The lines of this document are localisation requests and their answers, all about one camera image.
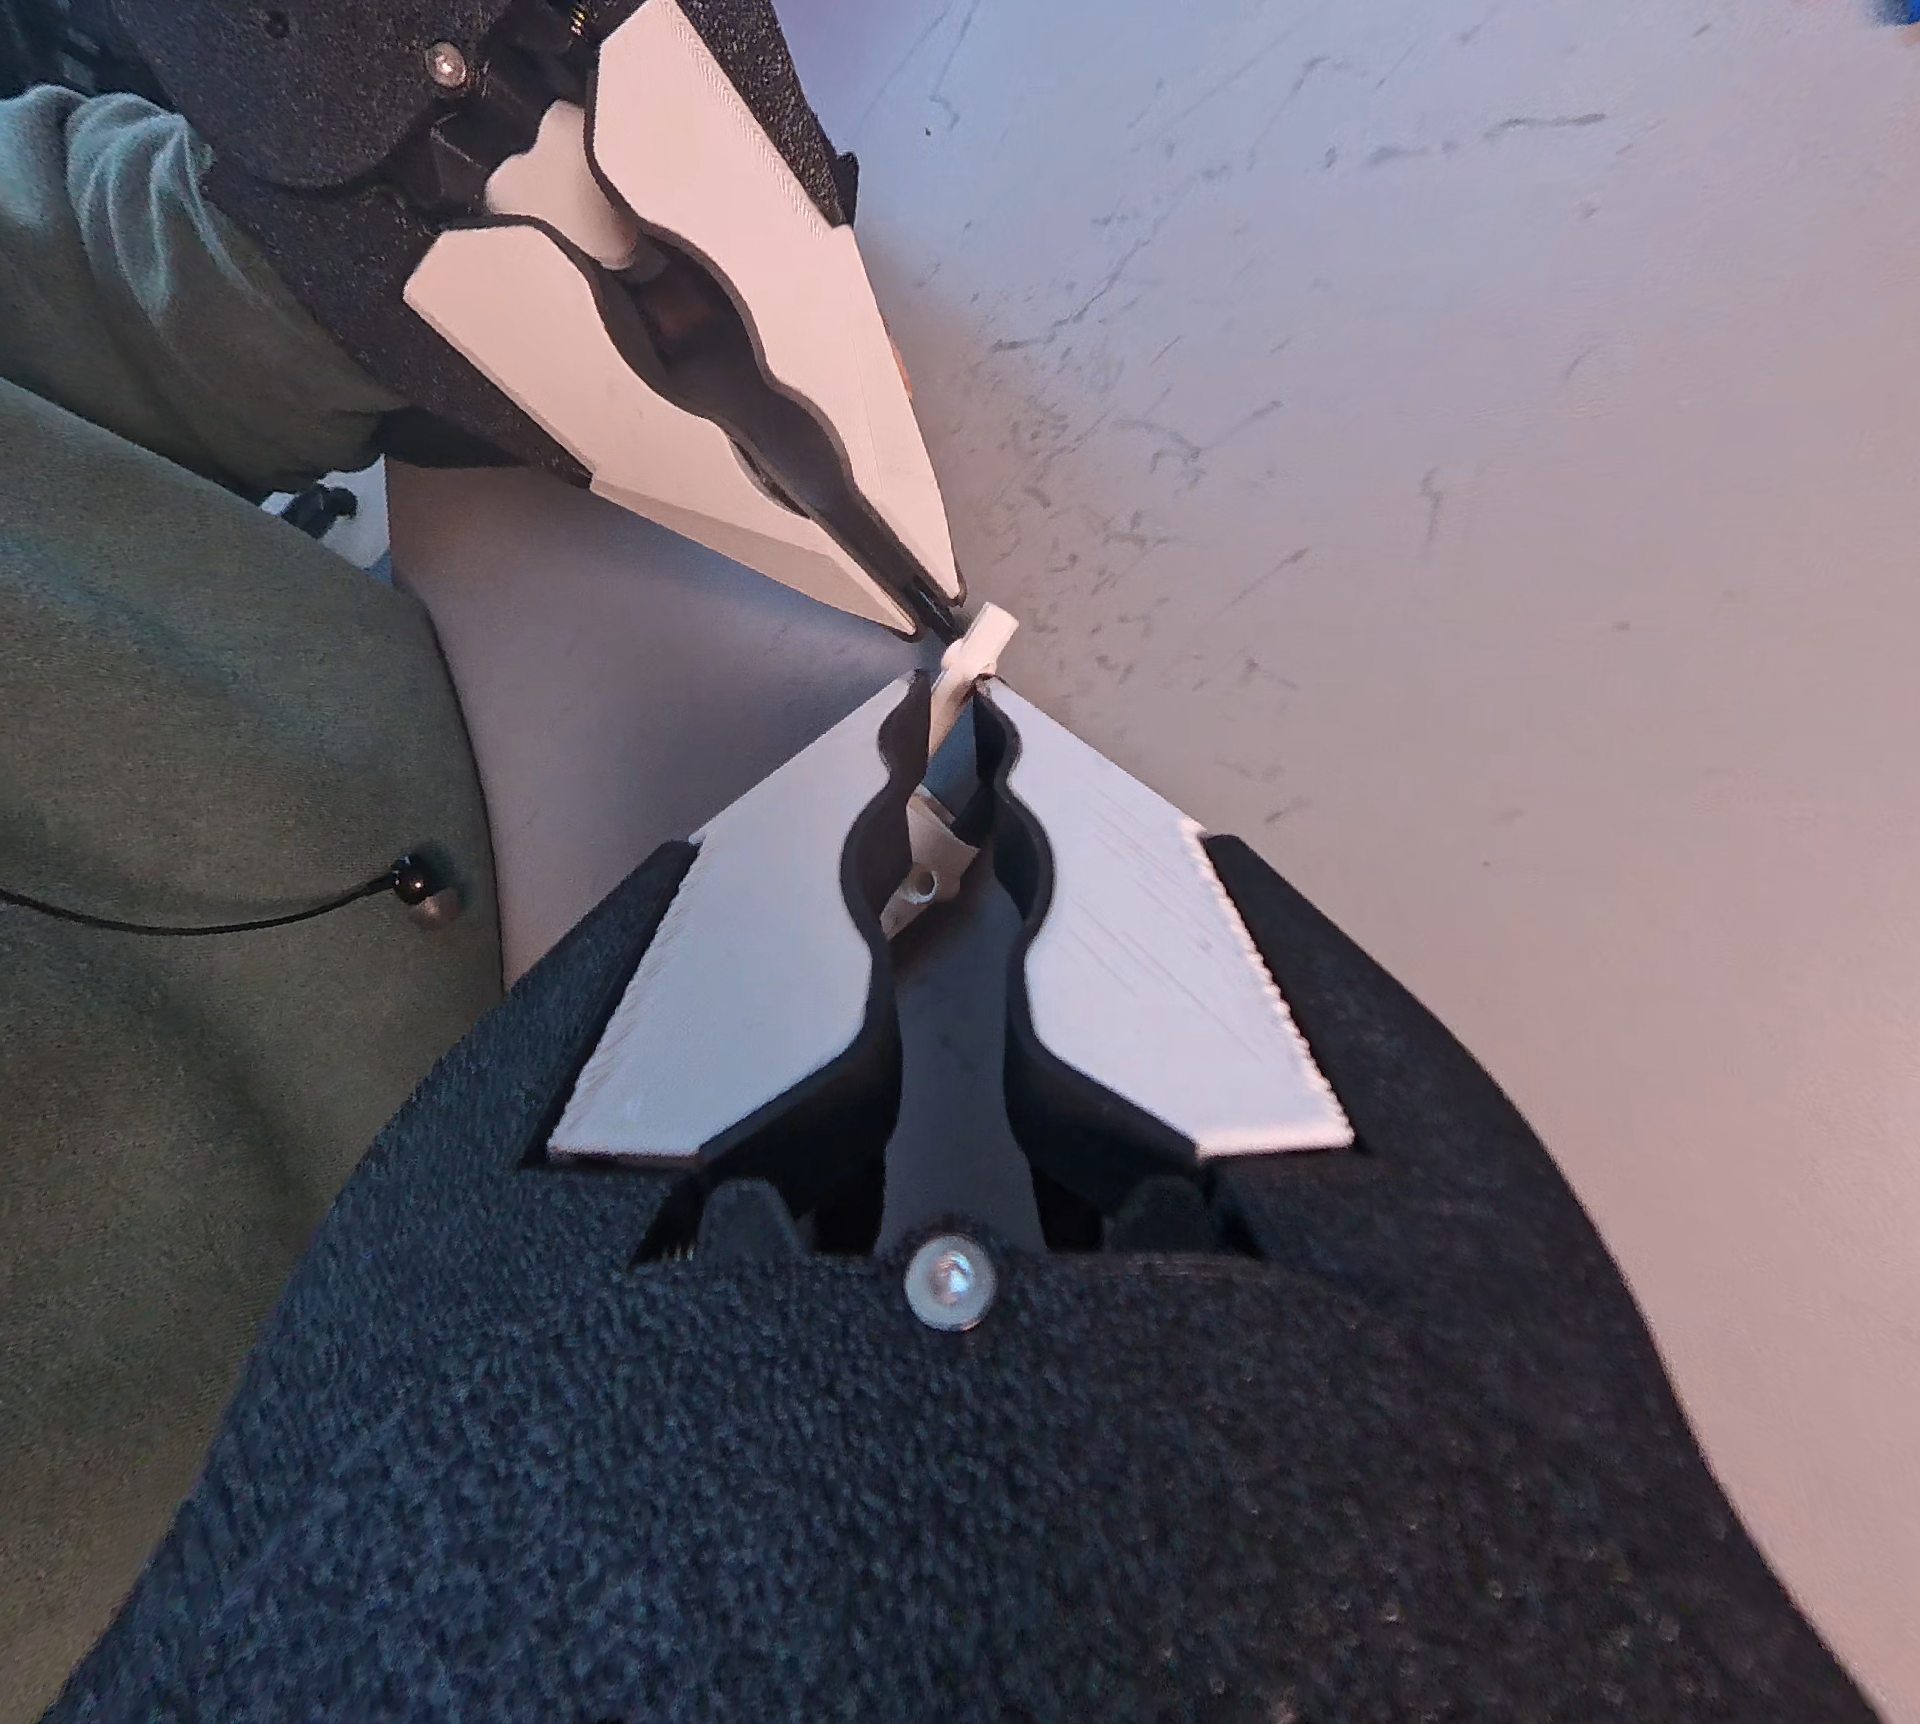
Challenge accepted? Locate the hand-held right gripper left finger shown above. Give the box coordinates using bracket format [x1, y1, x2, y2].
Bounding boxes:
[546, 670, 936, 1256]

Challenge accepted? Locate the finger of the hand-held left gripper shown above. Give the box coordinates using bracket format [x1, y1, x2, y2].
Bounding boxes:
[400, 221, 919, 639]
[588, 0, 967, 607]

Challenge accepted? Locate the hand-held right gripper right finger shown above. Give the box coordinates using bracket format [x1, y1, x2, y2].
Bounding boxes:
[973, 679, 1353, 1256]

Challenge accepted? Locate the white spotted lego panel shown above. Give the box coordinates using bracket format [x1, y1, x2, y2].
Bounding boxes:
[876, 785, 985, 943]

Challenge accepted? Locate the white lego connector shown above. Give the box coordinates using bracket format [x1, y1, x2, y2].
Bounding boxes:
[928, 604, 1023, 767]

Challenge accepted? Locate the person's left forearm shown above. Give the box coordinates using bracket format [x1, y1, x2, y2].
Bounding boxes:
[0, 82, 408, 497]

